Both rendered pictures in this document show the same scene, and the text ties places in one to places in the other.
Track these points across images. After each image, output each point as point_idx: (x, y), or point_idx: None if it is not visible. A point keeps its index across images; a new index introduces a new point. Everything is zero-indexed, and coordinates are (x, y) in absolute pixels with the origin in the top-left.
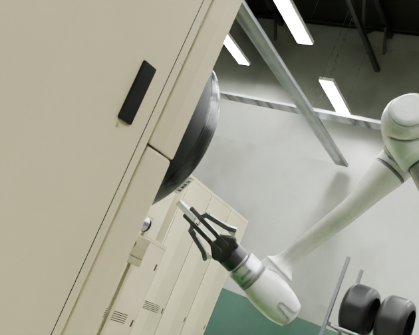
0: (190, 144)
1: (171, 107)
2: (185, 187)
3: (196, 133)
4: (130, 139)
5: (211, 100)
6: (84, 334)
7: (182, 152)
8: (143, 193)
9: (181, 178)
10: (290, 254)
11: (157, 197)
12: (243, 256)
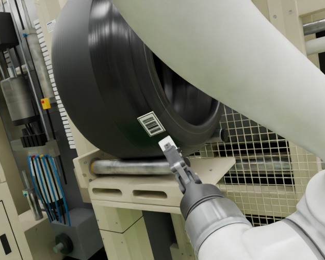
0: (97, 96)
1: None
2: (158, 123)
3: (92, 82)
4: None
5: (90, 30)
6: None
7: (99, 109)
8: None
9: (130, 126)
10: None
11: (148, 147)
12: (185, 212)
